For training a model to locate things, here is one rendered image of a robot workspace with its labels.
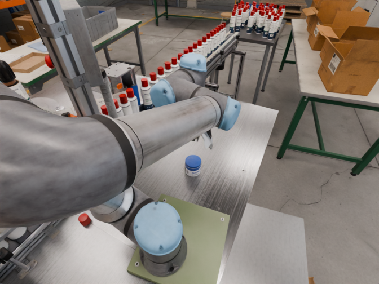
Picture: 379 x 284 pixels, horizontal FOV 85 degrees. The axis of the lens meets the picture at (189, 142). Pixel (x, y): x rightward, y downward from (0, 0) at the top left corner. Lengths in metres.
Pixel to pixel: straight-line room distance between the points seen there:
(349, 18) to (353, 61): 0.79
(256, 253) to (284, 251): 0.10
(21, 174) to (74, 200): 0.04
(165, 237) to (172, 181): 0.42
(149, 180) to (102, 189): 0.73
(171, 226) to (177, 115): 0.31
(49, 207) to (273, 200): 1.84
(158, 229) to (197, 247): 0.25
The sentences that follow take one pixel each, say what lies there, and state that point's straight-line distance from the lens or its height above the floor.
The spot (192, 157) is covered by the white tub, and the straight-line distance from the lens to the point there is 0.91.
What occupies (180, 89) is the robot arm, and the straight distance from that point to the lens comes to 0.51.
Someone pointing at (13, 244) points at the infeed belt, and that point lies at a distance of 0.93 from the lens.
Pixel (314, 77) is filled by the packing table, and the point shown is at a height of 0.78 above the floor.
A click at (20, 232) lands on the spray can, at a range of 0.91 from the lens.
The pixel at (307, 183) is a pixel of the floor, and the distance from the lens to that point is 2.19.
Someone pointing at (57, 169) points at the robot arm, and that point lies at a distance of 0.20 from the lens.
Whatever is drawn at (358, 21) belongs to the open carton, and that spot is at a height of 1.08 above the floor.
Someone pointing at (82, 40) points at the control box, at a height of 1.41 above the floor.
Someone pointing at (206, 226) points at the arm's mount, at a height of 0.86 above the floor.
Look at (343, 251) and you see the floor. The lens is 1.99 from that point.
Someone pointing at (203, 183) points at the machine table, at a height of 0.83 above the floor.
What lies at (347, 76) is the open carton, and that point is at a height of 0.91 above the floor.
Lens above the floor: 1.57
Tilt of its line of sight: 44 degrees down
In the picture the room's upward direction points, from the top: straight up
